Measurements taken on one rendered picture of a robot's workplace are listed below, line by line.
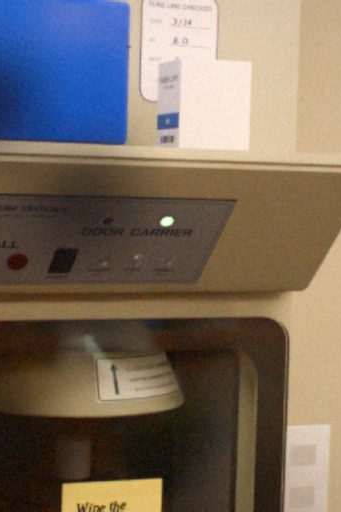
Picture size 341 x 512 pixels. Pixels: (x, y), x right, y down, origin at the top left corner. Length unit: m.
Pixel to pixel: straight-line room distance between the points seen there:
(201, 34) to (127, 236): 0.18
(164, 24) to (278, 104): 0.11
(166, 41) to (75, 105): 0.16
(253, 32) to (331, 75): 0.54
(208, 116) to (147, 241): 0.09
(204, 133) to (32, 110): 0.13
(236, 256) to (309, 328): 0.60
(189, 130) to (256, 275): 0.13
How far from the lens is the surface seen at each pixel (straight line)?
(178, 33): 0.99
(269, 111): 1.02
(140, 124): 0.97
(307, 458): 1.56
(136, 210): 0.88
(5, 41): 0.83
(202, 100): 0.90
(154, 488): 0.99
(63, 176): 0.84
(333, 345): 1.56
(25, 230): 0.87
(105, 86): 0.85
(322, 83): 1.54
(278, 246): 0.96
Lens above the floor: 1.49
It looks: 3 degrees down
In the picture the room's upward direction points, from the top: 2 degrees clockwise
